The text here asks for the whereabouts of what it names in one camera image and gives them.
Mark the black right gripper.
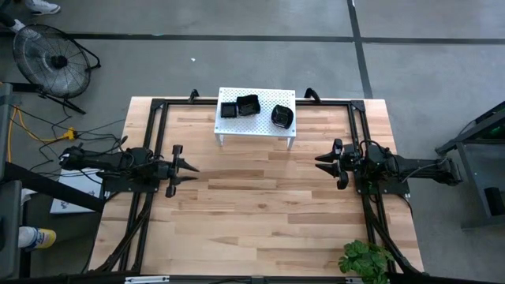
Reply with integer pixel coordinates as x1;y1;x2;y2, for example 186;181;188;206
314;137;361;191

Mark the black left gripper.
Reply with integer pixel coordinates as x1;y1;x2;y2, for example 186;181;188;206
155;144;200;199

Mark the black rounded glossy dish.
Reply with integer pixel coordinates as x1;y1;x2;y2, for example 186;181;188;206
271;103;295;130

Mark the small black square plate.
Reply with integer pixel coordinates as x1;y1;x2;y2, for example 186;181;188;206
220;101;238;118

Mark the black wavy square bowl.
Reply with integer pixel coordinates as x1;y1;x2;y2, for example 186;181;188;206
235;93;261;118

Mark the white perforated metal shelf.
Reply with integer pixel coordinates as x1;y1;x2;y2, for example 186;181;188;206
213;86;297;151

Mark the green leafy plant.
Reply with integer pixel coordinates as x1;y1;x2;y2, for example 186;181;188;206
338;239;395;284

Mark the white printed box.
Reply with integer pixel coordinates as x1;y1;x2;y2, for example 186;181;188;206
50;168;105;215

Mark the black diagonal beam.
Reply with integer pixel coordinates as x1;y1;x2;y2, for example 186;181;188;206
0;161;107;214

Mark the yellow and white canister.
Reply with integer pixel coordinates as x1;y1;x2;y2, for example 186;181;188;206
17;226;57;250

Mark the black metal stand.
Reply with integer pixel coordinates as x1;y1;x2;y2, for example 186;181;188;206
435;100;505;232

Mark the black floor fan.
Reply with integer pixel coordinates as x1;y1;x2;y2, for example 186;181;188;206
11;23;103;116

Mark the grey cabinet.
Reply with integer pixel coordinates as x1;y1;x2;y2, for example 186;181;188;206
0;179;24;280

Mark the grey equipment panel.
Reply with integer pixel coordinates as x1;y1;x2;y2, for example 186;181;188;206
0;81;14;179

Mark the person's white shoe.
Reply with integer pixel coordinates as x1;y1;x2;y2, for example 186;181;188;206
23;0;62;16
8;18;40;39

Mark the person's leg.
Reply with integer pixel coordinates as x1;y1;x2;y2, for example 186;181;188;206
0;10;17;27

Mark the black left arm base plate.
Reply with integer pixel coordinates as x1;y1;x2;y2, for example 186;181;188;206
103;164;163;193

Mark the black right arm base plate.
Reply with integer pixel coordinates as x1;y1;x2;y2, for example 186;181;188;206
353;163;418;195

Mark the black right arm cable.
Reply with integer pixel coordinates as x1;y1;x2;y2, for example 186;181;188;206
358;139;449;185

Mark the black floor cable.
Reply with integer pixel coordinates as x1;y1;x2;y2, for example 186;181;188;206
77;118;127;144

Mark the silver metal bracket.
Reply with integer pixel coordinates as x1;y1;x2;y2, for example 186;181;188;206
124;275;170;284

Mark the yellow cable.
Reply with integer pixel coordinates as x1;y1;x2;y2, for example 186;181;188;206
6;105;79;163

